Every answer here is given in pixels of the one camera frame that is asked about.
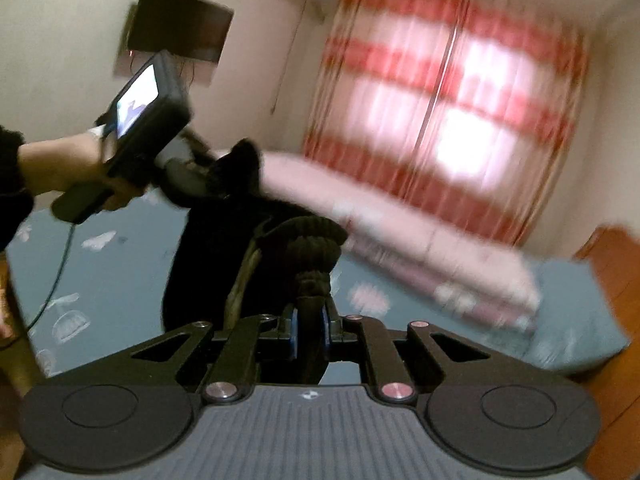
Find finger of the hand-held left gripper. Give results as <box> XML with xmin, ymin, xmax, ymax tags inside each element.
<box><xmin>179</xmin><ymin>127</ymin><xmax>223</xmax><ymax>168</ymax></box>

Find blue floral bed sheet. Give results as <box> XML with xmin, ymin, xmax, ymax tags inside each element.
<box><xmin>5</xmin><ymin>195</ymin><xmax>551</xmax><ymax>391</ymax></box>

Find person's left hand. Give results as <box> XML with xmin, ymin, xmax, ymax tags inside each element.
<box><xmin>21</xmin><ymin>129</ymin><xmax>146</xmax><ymax>212</ymax></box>

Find blue pillow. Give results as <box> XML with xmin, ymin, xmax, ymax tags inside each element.
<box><xmin>520</xmin><ymin>257</ymin><xmax>631</xmax><ymax>376</ymax></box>

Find red striped curtain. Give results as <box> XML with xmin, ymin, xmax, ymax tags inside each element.
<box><xmin>300</xmin><ymin>0</ymin><xmax>591</xmax><ymax>248</ymax></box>

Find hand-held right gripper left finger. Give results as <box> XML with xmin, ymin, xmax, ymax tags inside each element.
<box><xmin>116</xmin><ymin>305</ymin><xmax>300</xmax><ymax>405</ymax></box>

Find thin wall cable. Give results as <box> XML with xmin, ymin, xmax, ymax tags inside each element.
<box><xmin>270</xmin><ymin>0</ymin><xmax>308</xmax><ymax>116</ymax></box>

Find wall television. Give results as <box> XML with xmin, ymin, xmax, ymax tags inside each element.
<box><xmin>127</xmin><ymin>0</ymin><xmax>235</xmax><ymax>65</ymax></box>

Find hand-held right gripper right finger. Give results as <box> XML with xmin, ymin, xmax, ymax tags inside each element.
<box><xmin>320</xmin><ymin>305</ymin><xmax>531</xmax><ymax>405</ymax></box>

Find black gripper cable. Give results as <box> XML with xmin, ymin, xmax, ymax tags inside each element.
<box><xmin>0</xmin><ymin>220</ymin><xmax>78</xmax><ymax>351</ymax></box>

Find television cables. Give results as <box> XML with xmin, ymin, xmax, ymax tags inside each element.
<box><xmin>182</xmin><ymin>57</ymin><xmax>221</xmax><ymax>88</ymax></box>

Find wooden headboard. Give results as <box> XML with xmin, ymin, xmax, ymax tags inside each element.
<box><xmin>575</xmin><ymin>225</ymin><xmax>640</xmax><ymax>411</ymax></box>

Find folded floral quilt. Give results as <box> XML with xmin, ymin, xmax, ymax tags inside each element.
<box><xmin>257</xmin><ymin>150</ymin><xmax>543</xmax><ymax>333</ymax></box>

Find black pants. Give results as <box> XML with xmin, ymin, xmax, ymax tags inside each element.
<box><xmin>162</xmin><ymin>137</ymin><xmax>348</xmax><ymax>386</ymax></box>

